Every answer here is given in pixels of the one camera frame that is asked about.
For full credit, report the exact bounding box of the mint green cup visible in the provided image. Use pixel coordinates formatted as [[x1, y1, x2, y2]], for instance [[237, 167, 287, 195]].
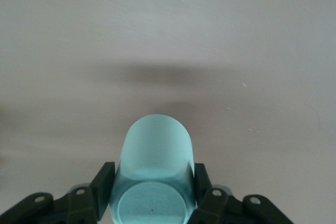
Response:
[[109, 113, 197, 224]]

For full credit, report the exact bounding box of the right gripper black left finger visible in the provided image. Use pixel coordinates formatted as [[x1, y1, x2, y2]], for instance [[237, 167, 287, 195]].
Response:
[[0, 161, 116, 224]]

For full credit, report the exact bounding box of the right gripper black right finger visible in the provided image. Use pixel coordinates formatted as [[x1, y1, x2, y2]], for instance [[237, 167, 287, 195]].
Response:
[[187, 163, 297, 224]]

